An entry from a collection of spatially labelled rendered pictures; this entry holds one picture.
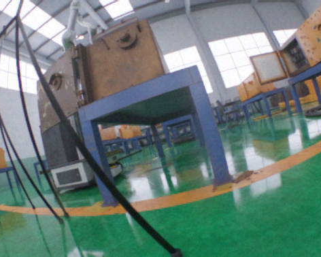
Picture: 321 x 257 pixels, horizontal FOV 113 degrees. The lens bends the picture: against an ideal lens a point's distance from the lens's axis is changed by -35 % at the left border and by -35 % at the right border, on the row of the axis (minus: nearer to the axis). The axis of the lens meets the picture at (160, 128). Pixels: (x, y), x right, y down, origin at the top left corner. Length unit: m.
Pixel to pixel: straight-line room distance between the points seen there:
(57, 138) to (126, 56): 1.19
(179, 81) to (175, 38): 11.80
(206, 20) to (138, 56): 12.56
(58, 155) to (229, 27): 13.23
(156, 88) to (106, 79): 0.51
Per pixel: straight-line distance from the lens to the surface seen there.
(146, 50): 1.21
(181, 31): 12.93
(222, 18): 14.09
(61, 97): 1.40
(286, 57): 3.41
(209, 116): 0.82
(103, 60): 1.33
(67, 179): 1.83
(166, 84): 0.85
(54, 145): 1.98
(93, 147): 1.00
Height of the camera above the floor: 0.33
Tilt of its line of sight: 3 degrees up
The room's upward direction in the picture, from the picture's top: 16 degrees counter-clockwise
